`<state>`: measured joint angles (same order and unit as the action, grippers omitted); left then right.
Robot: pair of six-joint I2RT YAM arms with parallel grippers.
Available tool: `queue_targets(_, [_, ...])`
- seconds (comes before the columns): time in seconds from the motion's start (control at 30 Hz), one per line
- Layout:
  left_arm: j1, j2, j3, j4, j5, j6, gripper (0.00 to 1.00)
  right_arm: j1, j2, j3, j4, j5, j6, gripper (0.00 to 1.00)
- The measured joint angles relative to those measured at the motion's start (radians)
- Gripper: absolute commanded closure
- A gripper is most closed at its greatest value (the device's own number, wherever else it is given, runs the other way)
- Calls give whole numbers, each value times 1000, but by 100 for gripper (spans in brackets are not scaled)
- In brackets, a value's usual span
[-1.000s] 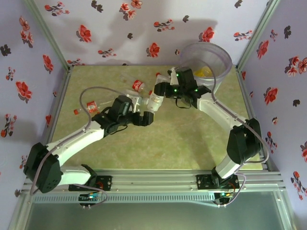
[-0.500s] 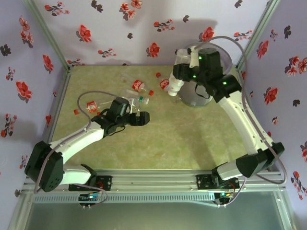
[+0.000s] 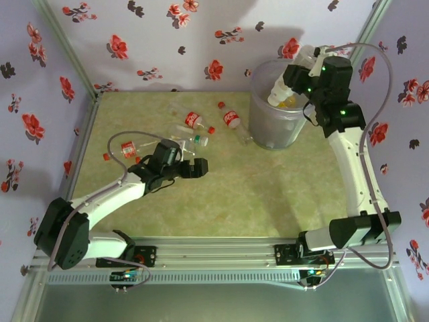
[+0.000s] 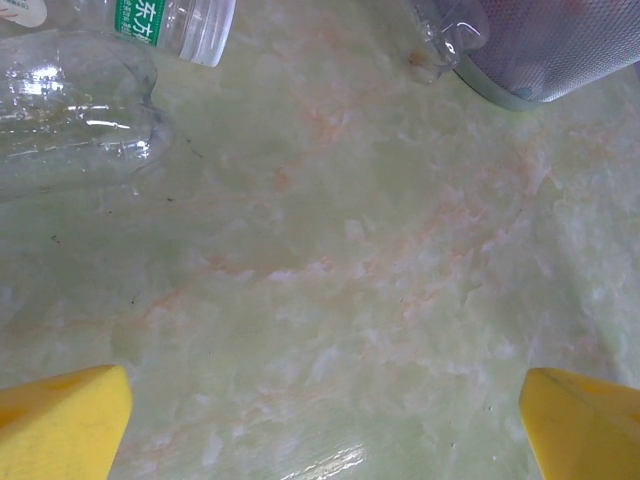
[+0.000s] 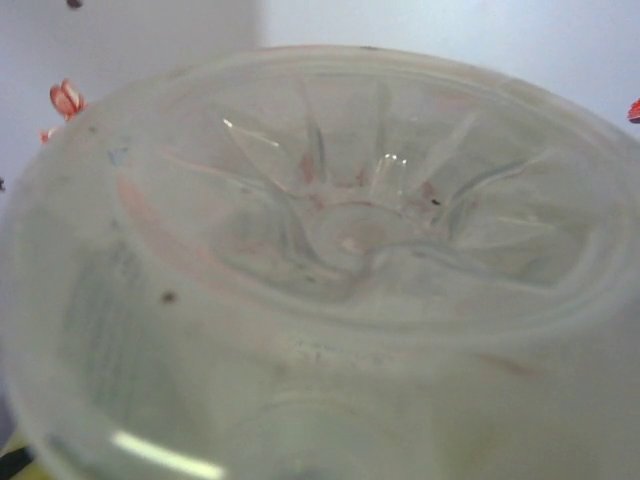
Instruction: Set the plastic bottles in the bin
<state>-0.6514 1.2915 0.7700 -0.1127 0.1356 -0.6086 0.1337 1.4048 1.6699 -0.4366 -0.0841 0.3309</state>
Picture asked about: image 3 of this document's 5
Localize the crushed clear bottle red label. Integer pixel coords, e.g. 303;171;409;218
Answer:
103;140;160;161

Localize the square clear bottle crane print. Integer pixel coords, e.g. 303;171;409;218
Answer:
172;123;202;136

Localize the clear bottle green cap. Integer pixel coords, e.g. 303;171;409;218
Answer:
170;133;210;156

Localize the Coca-Cola bottle red label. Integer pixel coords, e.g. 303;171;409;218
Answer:
167;100;217;136
217;101;254;146

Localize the clear bottle white label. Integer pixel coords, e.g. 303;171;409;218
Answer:
267;44;318;109

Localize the translucent grey plastic bin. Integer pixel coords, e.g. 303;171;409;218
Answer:
249;59;326;150

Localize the small green circuit board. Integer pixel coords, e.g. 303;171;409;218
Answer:
110;270;141;282
300;268;328;280

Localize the grey metal panel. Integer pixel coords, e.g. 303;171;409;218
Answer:
9;283;415;322

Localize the grey left arm cable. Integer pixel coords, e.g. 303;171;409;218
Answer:
46;131;182;291

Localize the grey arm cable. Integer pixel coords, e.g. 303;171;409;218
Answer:
46;131;182;291
298;42;395;291

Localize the grey right arm cable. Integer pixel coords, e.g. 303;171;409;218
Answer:
298;42;395;291

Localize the aluminium corner post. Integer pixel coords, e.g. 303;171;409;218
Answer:
330;0;393;98
32;0;103;100

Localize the aluminium side rail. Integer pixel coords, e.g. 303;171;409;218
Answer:
53;92;103;242

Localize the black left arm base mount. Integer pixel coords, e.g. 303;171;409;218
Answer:
95;246;158;268

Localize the aluminium mounting rail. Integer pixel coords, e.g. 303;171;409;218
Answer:
32;235;400;274

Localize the grey slotted cable duct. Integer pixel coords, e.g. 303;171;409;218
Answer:
43;272;302;285

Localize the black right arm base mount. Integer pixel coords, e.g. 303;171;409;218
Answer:
273;244;335;266

